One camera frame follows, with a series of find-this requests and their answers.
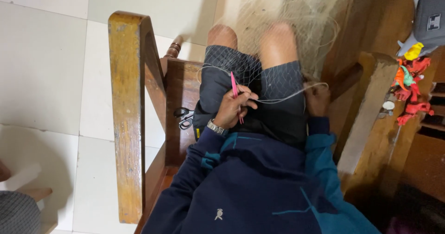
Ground person's left hand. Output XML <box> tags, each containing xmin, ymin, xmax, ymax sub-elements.
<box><xmin>214</xmin><ymin>85</ymin><xmax>260</xmax><ymax>130</ymax></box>

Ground person's right hand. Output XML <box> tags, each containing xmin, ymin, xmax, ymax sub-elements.
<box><xmin>303</xmin><ymin>82</ymin><xmax>331</xmax><ymax>118</ymax></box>

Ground pink netting needle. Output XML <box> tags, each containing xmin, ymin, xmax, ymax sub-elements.
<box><xmin>230</xmin><ymin>71</ymin><xmax>245</xmax><ymax>125</ymax></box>

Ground pale fishing net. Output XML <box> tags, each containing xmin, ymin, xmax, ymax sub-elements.
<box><xmin>196</xmin><ymin>0</ymin><xmax>360</xmax><ymax>106</ymax></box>

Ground silver wristwatch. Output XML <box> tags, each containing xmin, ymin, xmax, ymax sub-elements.
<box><xmin>207</xmin><ymin>119</ymin><xmax>229</xmax><ymax>137</ymax></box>

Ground black scissors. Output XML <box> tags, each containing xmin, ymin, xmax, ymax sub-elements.
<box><xmin>173</xmin><ymin>107</ymin><xmax>195</xmax><ymax>130</ymax></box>

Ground bunch of red balloons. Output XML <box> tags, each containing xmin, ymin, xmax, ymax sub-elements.
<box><xmin>391</xmin><ymin>56</ymin><xmax>435</xmax><ymax>127</ymax></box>

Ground yellow balloon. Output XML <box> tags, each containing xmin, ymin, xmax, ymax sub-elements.
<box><xmin>404</xmin><ymin>42</ymin><xmax>425</xmax><ymax>61</ymax></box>

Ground brown wooden armchair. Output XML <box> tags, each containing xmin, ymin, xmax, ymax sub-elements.
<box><xmin>107</xmin><ymin>10</ymin><xmax>399</xmax><ymax>234</ymax></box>

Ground brown wooden side table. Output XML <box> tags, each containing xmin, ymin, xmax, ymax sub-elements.
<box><xmin>342</xmin><ymin>0</ymin><xmax>445</xmax><ymax>207</ymax></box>

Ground grey bag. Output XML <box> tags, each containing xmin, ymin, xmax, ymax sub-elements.
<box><xmin>396</xmin><ymin>0</ymin><xmax>445</xmax><ymax>57</ymax></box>

